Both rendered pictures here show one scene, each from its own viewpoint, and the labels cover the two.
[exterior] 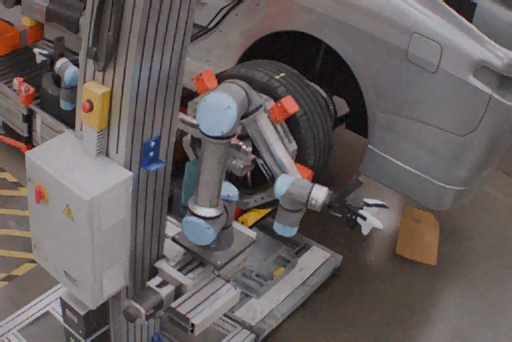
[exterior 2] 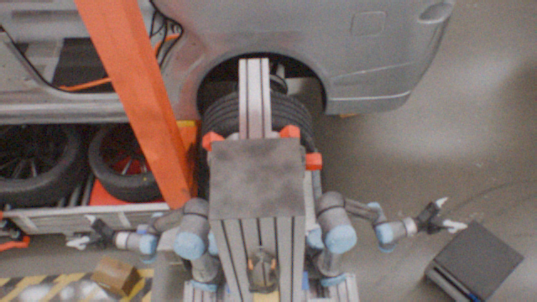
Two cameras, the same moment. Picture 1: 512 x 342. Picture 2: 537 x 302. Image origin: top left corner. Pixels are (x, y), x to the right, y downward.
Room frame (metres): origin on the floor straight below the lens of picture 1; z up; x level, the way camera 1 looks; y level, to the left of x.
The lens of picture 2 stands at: (1.08, 0.71, 3.10)
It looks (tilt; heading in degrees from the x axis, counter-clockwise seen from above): 55 degrees down; 333
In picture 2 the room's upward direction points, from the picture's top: 4 degrees counter-clockwise
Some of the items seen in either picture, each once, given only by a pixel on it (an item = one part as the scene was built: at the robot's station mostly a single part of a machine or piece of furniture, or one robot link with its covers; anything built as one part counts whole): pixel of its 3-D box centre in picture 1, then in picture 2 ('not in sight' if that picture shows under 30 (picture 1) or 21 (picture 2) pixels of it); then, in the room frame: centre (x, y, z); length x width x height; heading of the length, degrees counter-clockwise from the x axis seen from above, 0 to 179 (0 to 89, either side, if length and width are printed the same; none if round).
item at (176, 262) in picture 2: not in sight; (174, 252); (2.48, 0.72, 0.21); 0.10 x 0.10 x 0.42; 61
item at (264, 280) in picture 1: (239, 255); not in sight; (2.54, 0.00, 0.13); 0.50 x 0.36 x 0.10; 61
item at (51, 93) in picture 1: (82, 91); (36, 158); (3.52, 1.26, 0.39); 0.66 x 0.66 x 0.24
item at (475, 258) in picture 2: not in sight; (471, 268); (1.46, -0.84, 0.17); 0.43 x 0.36 x 0.34; 101
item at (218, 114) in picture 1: (211, 168); (332, 251); (1.66, 0.13, 1.19); 0.15 x 0.12 x 0.55; 166
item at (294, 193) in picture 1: (294, 191); (391, 231); (1.60, -0.12, 1.21); 0.11 x 0.08 x 0.09; 76
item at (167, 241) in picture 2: not in sight; (171, 236); (2.47, 0.70, 0.44); 0.43 x 0.17 x 0.03; 61
